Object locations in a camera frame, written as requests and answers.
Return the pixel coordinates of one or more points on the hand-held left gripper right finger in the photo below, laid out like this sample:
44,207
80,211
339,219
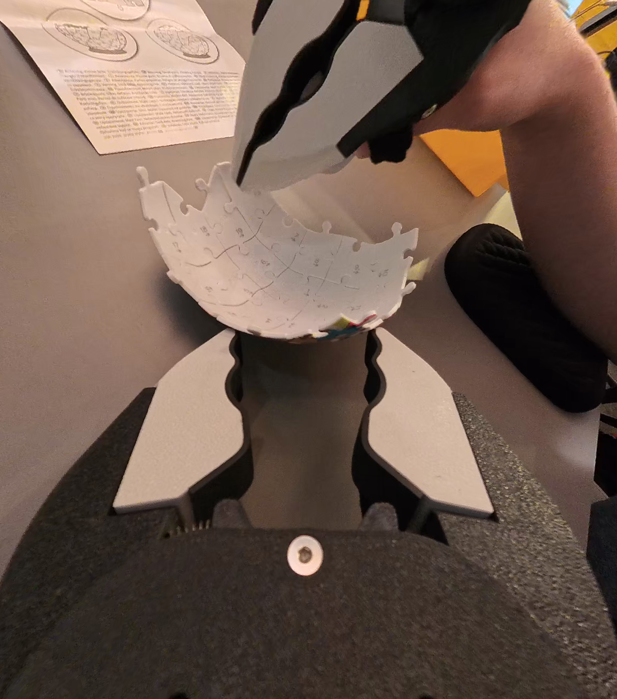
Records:
429,437

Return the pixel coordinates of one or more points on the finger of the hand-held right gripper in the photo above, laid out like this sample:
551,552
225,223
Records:
281,55
352,98

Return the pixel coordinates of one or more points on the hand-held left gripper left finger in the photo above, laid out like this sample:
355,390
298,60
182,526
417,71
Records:
183,437

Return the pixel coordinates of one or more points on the assembled white puzzle section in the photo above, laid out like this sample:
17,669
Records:
276,262

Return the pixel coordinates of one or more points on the person's right forearm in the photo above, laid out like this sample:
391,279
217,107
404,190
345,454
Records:
593,218

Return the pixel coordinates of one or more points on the person's right hand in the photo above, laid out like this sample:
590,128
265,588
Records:
538,76

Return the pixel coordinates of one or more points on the black chair armrest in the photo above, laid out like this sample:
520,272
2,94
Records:
527,317

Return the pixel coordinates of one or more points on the white instruction leaflet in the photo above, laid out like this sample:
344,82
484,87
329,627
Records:
123,76

